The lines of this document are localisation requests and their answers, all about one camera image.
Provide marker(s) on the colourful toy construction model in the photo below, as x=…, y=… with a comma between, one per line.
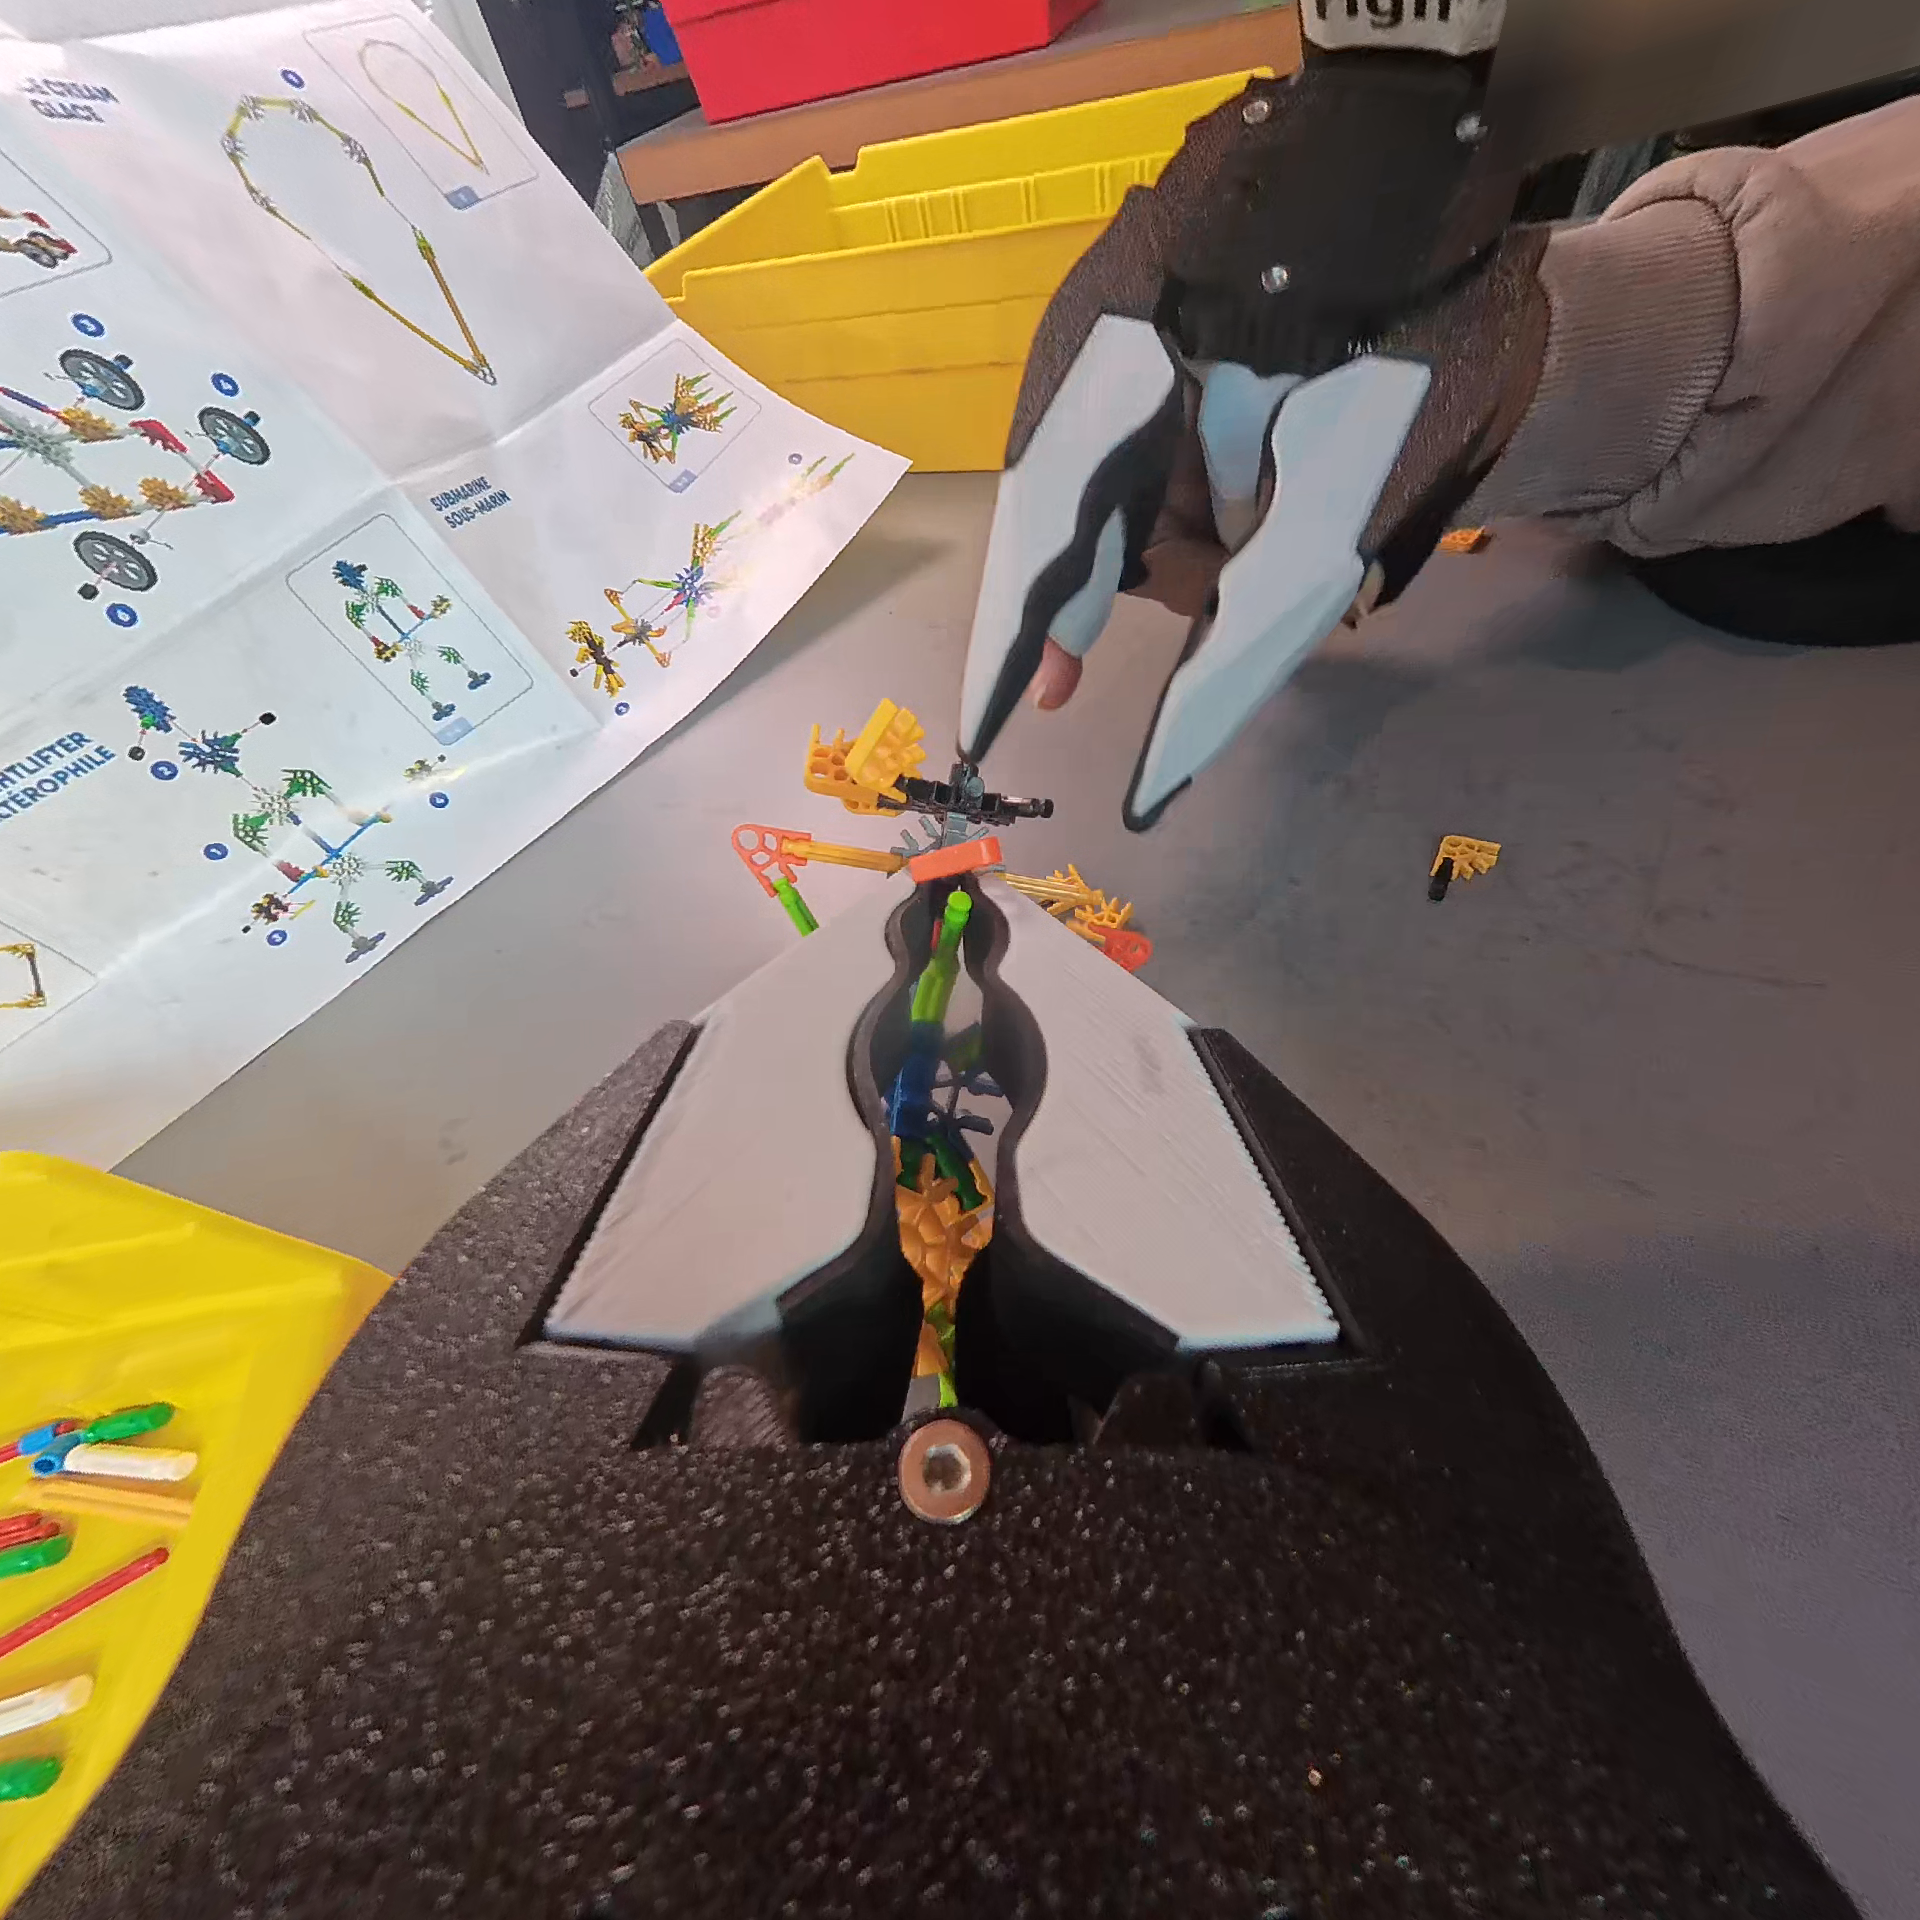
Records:
x=960, y=856

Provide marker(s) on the person's right forearm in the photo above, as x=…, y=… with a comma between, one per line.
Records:
x=1725, y=331

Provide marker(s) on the printed instruction sheet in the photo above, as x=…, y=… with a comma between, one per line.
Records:
x=375, y=524

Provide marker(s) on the yellow storage bin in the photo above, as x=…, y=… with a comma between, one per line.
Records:
x=898, y=346
x=152, y=1306

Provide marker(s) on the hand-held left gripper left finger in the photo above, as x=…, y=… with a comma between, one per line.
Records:
x=720, y=1199

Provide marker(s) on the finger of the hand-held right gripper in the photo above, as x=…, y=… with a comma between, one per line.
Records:
x=1319, y=512
x=1064, y=453

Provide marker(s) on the person's right hand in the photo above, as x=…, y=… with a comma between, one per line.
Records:
x=1171, y=558

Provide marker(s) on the black chair armrest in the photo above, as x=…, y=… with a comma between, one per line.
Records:
x=1799, y=592

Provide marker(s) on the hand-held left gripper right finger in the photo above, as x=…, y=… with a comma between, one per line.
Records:
x=1171, y=1199

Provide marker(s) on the scattered loose toy pieces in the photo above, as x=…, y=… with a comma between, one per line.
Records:
x=128, y=1466

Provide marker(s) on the grey desk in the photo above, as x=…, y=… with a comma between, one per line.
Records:
x=1576, y=1125

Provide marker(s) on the red storage bin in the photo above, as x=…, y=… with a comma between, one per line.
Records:
x=840, y=44

